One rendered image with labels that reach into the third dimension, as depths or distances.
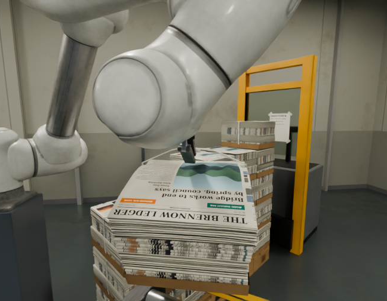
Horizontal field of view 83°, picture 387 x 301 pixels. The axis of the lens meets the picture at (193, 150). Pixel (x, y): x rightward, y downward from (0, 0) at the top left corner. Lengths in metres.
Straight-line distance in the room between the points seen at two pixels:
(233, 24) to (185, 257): 0.43
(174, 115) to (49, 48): 3.82
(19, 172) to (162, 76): 0.85
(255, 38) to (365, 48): 4.94
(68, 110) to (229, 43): 0.74
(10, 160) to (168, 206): 0.67
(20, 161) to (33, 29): 3.27
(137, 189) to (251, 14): 0.39
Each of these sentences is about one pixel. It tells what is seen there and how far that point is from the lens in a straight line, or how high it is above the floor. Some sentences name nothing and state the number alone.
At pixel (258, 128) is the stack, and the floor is 1.23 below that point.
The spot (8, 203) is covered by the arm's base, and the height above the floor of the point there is 1.02.
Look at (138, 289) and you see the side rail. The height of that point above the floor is 0.80.
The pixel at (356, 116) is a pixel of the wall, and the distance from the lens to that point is 5.00.
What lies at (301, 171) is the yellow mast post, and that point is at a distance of 2.26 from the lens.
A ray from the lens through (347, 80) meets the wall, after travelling 4.88.
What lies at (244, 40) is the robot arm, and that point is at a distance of 0.25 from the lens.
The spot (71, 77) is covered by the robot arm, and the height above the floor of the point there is 1.44.
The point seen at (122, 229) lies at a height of 1.09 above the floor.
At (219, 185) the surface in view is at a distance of 0.50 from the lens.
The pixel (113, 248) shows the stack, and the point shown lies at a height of 0.70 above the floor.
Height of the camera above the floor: 1.30
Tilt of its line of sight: 8 degrees down
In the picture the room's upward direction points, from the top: straight up
